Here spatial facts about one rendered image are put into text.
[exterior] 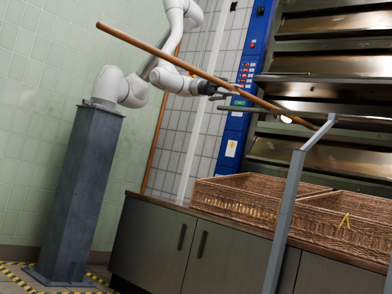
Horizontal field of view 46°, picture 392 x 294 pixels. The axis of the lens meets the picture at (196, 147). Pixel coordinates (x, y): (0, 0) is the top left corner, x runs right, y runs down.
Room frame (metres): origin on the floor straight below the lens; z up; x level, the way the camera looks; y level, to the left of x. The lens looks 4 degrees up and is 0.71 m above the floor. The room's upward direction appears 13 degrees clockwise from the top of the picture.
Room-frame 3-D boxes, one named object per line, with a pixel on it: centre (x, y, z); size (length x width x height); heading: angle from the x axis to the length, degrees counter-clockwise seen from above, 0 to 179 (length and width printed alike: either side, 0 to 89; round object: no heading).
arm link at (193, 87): (2.37, 0.05, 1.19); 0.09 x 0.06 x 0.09; 135
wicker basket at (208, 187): (2.47, -0.39, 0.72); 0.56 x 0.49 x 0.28; 47
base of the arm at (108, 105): (2.73, 0.61, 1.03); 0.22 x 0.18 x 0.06; 134
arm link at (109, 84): (2.75, 0.59, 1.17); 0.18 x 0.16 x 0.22; 144
